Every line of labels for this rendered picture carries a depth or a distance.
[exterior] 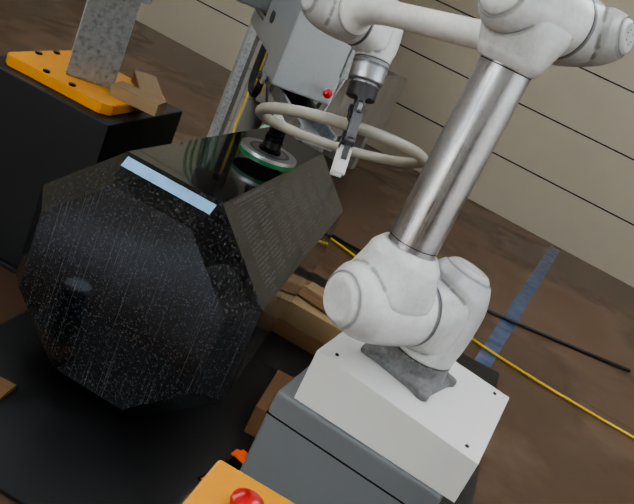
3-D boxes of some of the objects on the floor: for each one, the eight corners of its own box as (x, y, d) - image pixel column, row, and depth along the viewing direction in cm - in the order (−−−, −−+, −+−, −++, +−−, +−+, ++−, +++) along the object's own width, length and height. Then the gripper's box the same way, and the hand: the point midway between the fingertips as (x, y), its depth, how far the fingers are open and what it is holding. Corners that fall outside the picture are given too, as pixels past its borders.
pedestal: (-76, 221, 319) (-35, 52, 293) (27, 192, 380) (69, 49, 353) (56, 298, 309) (111, 129, 283) (140, 255, 370) (192, 113, 343)
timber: (273, 447, 279) (285, 421, 274) (243, 431, 279) (255, 405, 275) (294, 407, 306) (305, 383, 302) (267, 393, 307) (278, 369, 303)
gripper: (386, 81, 179) (356, 177, 180) (373, 95, 200) (346, 181, 200) (355, 71, 179) (325, 167, 179) (345, 86, 199) (318, 172, 199)
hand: (339, 163), depth 190 cm, fingers open, 7 cm apart
